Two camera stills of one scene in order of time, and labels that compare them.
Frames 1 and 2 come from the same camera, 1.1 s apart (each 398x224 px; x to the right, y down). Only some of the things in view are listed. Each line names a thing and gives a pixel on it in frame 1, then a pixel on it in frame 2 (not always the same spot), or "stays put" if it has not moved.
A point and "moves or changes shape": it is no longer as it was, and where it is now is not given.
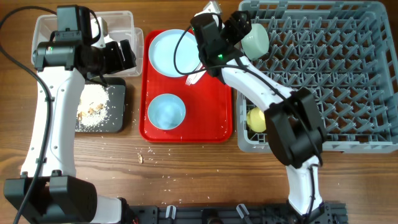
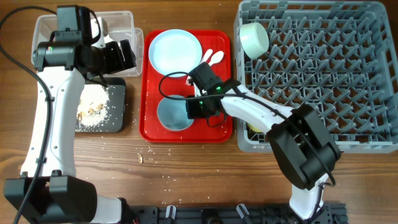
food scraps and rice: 92,110 stays put
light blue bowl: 166,111 moves or changes shape
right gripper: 244,27 → 192,112
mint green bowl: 256,43 stays put
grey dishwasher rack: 346,53 stays put
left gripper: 117,63 stays put
